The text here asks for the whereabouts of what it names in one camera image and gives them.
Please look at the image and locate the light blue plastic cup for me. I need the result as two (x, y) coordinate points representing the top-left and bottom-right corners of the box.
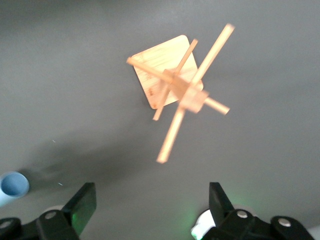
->
(0, 170), (30, 208)

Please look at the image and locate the wooden mug tree stand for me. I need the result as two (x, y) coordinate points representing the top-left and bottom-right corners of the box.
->
(125, 23), (236, 165)

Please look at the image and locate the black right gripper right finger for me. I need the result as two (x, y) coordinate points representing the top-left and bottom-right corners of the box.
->
(203, 182), (315, 240)

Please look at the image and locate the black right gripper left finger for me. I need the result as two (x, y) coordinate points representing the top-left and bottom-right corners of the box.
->
(0, 182), (98, 240)

